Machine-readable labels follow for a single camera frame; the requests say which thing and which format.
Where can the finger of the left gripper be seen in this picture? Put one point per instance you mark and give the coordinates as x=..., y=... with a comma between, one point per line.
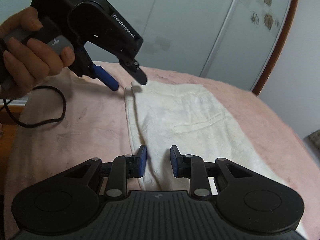
x=133, y=68
x=105, y=78

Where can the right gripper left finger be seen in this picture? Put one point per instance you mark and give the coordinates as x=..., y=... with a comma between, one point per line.
x=132, y=166

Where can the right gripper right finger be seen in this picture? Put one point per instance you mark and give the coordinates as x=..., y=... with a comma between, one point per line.
x=186, y=166

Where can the white cream pants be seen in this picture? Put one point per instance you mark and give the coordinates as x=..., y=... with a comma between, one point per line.
x=188, y=116

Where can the person's left hand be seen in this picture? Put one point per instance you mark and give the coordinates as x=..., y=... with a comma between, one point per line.
x=30, y=64

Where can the pink bed sheet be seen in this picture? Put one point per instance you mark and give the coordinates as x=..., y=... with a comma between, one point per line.
x=95, y=125

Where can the glass wardrobe sliding door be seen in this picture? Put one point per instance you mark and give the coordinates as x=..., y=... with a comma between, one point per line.
x=224, y=40

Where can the olive padded headboard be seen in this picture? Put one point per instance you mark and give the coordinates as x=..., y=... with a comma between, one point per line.
x=312, y=140

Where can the brown wooden door frame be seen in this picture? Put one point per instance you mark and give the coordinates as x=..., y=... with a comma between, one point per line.
x=278, y=47

